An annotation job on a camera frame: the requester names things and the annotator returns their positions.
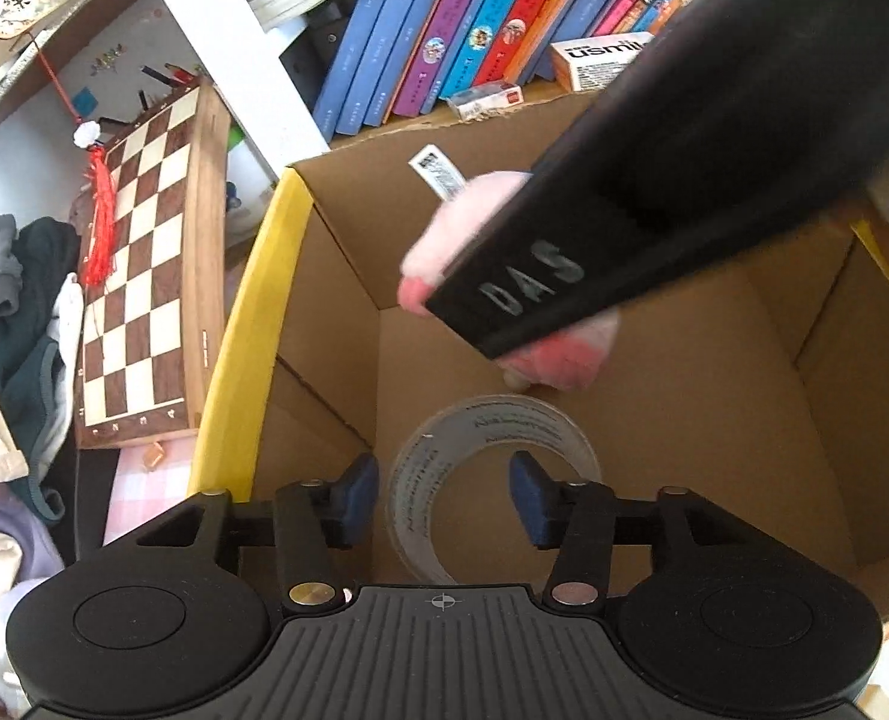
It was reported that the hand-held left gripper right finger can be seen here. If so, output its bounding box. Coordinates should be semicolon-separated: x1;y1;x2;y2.
509;450;753;610

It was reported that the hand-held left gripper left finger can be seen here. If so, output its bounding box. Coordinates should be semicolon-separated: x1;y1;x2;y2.
135;454;381;616

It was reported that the clear tape roll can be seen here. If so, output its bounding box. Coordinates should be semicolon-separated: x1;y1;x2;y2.
388;394;603;586

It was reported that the cardboard box with yellow rim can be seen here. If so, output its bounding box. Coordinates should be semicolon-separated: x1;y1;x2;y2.
187;90;889;638

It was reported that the pink plush toy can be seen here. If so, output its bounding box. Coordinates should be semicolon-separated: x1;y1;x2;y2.
397;144;621;391

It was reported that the white and orange carton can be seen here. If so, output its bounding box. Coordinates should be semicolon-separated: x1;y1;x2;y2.
549;31;659;93

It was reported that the small red and white box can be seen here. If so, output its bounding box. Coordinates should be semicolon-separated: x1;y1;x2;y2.
448;81;526;121

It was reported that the row of colourful books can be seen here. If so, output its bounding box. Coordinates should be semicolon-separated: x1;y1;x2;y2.
313;0;753;128

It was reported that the wooden chess board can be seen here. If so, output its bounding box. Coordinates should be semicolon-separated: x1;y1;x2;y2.
75;82;231;451

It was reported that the pile of clothes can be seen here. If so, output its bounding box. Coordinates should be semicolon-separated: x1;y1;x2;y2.
0;214;85;586

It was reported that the red tassel ornament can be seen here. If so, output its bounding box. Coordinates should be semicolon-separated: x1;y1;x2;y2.
31;34;119;287

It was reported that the white bookshelf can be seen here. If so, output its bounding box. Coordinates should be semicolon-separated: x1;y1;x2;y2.
0;0;333;181

